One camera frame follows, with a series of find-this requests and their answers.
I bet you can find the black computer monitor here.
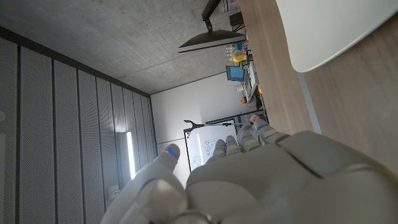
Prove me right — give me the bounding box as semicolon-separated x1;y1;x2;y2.
177;29;248;54

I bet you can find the white paper plate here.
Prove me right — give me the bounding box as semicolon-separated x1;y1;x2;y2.
275;0;398;73

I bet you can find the black monitor stand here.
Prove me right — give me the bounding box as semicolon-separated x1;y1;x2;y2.
201;0;246;34

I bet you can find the seated person grey shirt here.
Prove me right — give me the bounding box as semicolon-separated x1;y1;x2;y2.
238;113;265;146

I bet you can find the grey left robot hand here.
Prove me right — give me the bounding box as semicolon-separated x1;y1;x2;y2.
100;119;398;224

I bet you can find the silver laptop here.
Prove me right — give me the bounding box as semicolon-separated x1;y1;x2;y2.
225;62;259;104

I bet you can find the black framed whiteboard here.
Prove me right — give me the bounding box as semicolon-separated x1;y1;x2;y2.
183;109;265;173

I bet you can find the black grabber stick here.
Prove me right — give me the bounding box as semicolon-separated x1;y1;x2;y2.
183;119;246;131

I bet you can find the ceiling light strip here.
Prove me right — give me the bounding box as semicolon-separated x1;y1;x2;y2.
126;131;137;180

